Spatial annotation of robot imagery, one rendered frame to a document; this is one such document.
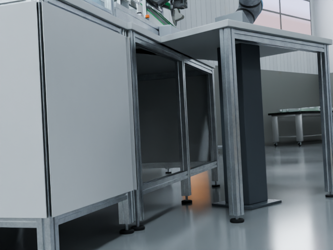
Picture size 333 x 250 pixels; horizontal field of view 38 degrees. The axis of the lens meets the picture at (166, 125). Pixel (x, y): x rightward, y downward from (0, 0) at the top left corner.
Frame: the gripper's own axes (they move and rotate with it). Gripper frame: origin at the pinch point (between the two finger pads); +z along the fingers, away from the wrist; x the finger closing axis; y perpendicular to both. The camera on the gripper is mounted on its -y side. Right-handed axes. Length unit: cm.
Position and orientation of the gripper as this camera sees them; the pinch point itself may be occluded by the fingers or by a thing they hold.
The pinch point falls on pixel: (174, 24)
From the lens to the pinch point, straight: 274.0
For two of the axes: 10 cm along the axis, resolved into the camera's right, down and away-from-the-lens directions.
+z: 0.5, 10.0, -0.2
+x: 3.3, 0.0, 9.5
